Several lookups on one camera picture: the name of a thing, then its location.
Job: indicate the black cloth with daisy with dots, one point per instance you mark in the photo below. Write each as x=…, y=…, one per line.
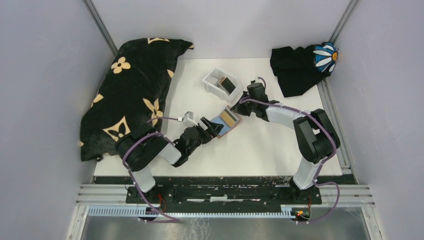
x=298, y=70

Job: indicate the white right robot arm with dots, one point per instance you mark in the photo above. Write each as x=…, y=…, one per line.
x=315, y=134

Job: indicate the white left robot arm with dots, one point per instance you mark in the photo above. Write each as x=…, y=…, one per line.
x=139, y=148

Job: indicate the black floral pillow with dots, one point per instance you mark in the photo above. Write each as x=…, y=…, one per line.
x=134, y=91

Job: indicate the gold credit card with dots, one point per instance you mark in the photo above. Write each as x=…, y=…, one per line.
x=229, y=118

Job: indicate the tan leather card holder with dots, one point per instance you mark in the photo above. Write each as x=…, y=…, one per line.
x=225, y=130

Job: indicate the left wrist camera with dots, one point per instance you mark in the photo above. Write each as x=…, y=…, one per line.
x=188, y=120

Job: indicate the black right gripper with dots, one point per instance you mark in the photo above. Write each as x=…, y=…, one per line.
x=238, y=108

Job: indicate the stack of grey cards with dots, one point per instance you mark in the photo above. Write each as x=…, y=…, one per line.
x=212, y=80

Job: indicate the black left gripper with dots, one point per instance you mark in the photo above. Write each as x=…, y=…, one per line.
x=213, y=129

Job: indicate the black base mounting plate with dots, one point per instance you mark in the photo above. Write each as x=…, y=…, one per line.
x=245, y=194

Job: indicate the clear acrylic card tray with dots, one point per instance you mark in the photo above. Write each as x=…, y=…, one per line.
x=218, y=91

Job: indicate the aluminium rail frame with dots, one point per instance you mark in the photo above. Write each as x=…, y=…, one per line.
x=116, y=196

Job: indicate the dark credit card in tray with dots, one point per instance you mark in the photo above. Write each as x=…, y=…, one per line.
x=227, y=85

